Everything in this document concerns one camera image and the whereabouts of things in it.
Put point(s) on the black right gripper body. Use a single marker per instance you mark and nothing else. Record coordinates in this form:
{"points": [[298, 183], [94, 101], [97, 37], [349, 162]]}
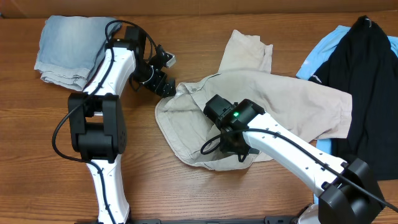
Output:
{"points": [[236, 145]]}

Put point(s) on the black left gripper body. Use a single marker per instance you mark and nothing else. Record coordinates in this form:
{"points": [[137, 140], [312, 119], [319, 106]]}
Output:
{"points": [[160, 83]]}

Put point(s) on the beige khaki shorts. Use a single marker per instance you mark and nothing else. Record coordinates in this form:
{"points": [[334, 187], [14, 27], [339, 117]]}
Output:
{"points": [[203, 121]]}

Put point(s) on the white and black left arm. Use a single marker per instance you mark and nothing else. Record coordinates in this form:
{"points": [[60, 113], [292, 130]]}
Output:
{"points": [[97, 125]]}

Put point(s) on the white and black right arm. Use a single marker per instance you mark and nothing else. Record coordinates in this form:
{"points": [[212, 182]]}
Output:
{"points": [[347, 192]]}

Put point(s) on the folded light blue denim shorts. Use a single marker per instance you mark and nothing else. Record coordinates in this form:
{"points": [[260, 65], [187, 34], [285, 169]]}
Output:
{"points": [[72, 48]]}

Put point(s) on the light blue t-shirt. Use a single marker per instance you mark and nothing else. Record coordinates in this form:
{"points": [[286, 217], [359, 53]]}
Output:
{"points": [[323, 49]]}

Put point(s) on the black t-shirt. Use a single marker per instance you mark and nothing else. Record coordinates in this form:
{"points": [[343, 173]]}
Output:
{"points": [[363, 93]]}

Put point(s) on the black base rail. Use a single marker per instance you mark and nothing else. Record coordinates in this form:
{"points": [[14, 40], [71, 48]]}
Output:
{"points": [[284, 219]]}

